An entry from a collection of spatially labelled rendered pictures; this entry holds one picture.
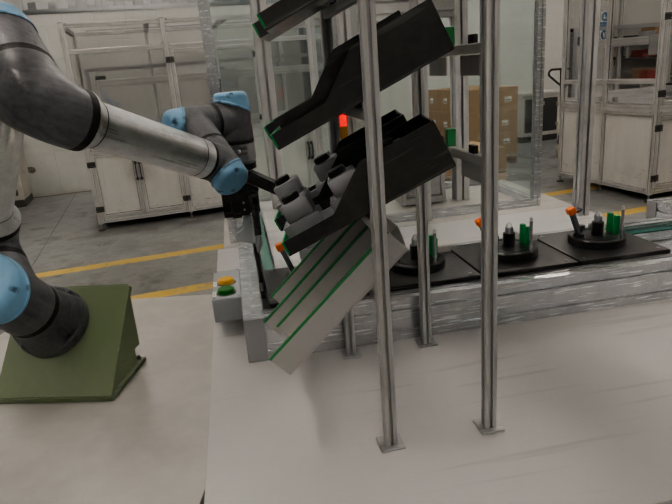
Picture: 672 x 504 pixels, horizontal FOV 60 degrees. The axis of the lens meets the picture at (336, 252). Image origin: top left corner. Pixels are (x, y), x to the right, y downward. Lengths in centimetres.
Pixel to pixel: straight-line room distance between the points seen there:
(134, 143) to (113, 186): 558
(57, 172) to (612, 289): 858
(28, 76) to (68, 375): 63
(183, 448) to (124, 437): 12
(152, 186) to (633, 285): 560
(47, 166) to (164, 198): 316
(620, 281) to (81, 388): 121
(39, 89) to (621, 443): 101
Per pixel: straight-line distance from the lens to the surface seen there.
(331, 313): 91
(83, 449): 115
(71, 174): 941
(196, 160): 110
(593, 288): 149
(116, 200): 661
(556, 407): 112
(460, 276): 138
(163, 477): 102
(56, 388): 132
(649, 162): 629
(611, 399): 116
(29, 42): 98
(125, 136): 100
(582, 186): 232
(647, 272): 157
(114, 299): 132
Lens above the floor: 145
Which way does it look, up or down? 17 degrees down
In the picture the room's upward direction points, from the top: 5 degrees counter-clockwise
